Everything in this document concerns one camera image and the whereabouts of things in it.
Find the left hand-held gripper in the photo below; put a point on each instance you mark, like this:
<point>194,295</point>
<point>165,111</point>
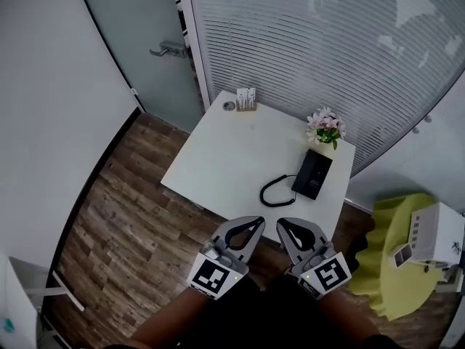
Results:
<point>218,278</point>

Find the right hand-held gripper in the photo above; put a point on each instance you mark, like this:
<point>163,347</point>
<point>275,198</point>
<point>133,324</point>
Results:
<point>325,275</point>

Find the black desk telephone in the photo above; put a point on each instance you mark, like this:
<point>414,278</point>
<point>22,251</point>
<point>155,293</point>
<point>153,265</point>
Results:
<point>318,176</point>

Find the person's right forearm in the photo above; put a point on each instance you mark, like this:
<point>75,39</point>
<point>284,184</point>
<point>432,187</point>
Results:
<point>345,315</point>

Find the person's left forearm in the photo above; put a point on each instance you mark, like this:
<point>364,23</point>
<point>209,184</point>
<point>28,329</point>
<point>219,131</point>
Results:
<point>170,318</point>

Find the white square table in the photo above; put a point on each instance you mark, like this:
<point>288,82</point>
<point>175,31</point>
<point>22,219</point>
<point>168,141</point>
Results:
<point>236,158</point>

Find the person's black clothing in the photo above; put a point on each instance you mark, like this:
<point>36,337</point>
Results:
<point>261,315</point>

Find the green round table cloth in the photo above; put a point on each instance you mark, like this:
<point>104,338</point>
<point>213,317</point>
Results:
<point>392,285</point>

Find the white two-slot holder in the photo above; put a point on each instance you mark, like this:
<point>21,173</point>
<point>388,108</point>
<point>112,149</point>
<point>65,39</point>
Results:
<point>402,256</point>

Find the pink flowers in pot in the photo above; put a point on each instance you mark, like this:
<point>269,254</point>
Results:
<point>325,126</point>

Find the white microwave oven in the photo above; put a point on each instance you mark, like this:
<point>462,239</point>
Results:
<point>439,231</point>

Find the small round patterned dish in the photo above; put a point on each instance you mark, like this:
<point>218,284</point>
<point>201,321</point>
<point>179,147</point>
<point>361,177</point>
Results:
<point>229,105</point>

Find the wooden stand with white cards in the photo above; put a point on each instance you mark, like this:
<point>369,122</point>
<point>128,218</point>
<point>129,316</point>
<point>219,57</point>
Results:
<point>246,99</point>

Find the white slatted blinds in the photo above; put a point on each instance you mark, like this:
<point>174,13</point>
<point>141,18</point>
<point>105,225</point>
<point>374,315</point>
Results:
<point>290,49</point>

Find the small teal object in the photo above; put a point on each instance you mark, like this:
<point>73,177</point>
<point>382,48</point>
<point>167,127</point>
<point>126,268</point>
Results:
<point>6,325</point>

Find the frosted glass door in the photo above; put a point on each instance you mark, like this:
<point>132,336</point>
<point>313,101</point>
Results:
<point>127,20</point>

